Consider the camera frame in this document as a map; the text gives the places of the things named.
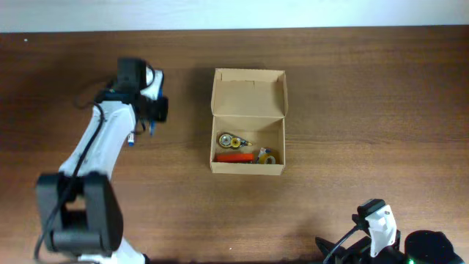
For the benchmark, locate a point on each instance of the blue ballpoint pen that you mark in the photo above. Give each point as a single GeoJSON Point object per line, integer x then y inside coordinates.
{"type": "Point", "coordinates": [152, 125]}

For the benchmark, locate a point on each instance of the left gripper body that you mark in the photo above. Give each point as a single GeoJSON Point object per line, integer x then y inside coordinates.
{"type": "Point", "coordinates": [158, 110]}

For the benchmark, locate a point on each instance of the blue white marker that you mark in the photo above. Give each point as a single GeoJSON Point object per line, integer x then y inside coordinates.
{"type": "Point", "coordinates": [131, 139]}

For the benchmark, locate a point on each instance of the yellow tape roll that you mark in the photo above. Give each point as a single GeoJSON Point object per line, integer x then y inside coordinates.
{"type": "Point", "coordinates": [267, 159]}

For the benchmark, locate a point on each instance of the red stapler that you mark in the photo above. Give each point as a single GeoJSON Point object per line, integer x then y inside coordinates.
{"type": "Point", "coordinates": [235, 158]}

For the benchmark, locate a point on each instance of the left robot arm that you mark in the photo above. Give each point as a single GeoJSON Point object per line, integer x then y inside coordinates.
{"type": "Point", "coordinates": [79, 213]}

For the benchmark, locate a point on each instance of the brown cardboard box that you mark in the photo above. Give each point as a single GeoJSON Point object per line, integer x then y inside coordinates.
{"type": "Point", "coordinates": [253, 105]}

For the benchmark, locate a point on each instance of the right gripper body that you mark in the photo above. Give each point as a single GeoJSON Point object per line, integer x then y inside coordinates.
{"type": "Point", "coordinates": [344, 253]}

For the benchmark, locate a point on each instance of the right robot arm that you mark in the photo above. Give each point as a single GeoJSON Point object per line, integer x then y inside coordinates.
{"type": "Point", "coordinates": [420, 247]}

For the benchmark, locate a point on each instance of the yellow black correction tape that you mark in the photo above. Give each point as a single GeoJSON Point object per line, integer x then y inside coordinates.
{"type": "Point", "coordinates": [231, 141]}

